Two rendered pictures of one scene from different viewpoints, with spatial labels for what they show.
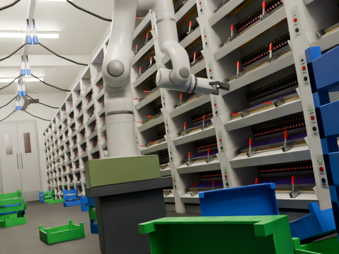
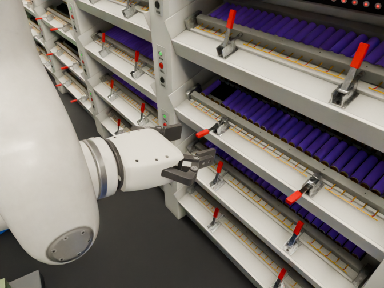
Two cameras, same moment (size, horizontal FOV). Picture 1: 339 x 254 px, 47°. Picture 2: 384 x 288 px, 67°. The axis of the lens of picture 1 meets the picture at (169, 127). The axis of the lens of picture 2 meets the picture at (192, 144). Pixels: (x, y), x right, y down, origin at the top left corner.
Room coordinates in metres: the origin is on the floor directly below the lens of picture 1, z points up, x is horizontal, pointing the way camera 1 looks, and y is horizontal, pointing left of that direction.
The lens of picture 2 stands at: (1.37, -0.17, 0.94)
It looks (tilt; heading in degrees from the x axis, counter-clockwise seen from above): 37 degrees down; 346
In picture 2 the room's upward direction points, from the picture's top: straight up
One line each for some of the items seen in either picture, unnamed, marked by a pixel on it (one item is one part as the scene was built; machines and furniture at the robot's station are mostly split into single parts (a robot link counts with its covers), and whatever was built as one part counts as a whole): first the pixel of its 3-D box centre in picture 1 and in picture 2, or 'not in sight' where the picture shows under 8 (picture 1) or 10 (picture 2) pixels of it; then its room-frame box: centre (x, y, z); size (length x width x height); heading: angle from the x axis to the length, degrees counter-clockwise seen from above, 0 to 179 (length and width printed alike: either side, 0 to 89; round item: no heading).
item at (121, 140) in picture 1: (121, 137); not in sight; (1.63, 0.21, 0.47); 0.19 x 0.19 x 0.18
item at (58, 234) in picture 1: (60, 231); not in sight; (2.30, 0.71, 0.04); 0.30 x 0.20 x 0.08; 27
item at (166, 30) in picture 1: (173, 52); (11, 114); (1.63, -0.06, 0.80); 0.16 x 0.09 x 0.30; 24
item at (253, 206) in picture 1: (239, 212); not in sight; (1.57, -0.23, 0.10); 0.30 x 0.08 x 0.20; 89
